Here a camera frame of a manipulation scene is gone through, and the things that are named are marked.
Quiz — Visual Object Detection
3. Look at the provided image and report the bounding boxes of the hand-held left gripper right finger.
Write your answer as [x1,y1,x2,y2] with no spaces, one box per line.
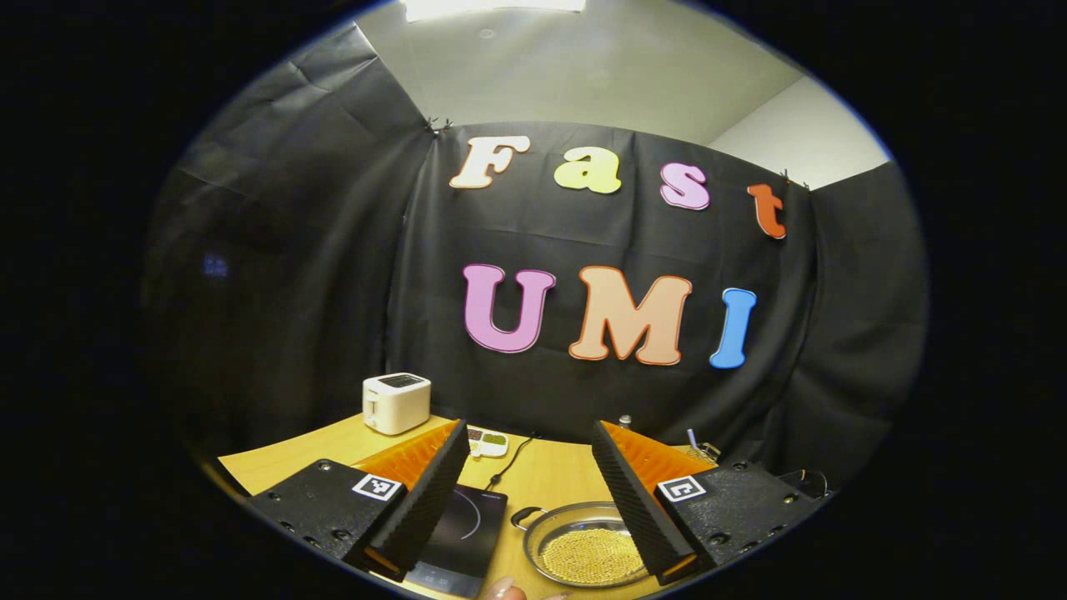
[591,419,823,587]

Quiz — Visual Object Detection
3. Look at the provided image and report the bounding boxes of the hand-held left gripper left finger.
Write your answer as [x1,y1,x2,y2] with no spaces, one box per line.
[248,419,471,583]

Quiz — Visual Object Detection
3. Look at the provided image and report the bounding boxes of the black induction cooktop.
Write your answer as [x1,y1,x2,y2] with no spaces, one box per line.
[404,485,508,598]

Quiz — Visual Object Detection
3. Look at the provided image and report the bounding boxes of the steel pot with black handles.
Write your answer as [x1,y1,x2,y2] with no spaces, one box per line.
[511,501,661,589]

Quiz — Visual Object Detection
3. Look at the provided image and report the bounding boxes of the cream white toaster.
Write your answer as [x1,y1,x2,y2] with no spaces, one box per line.
[362,372,432,436]

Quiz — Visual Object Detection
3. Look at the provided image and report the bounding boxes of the ceiling light panel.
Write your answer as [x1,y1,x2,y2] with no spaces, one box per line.
[403,0,588,23]

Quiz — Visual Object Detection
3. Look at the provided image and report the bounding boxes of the black power cable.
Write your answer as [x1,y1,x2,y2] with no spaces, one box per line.
[485,431,542,492]

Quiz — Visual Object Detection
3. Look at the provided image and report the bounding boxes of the thin black wire loop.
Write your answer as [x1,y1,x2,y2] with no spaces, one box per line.
[778,468,831,501]

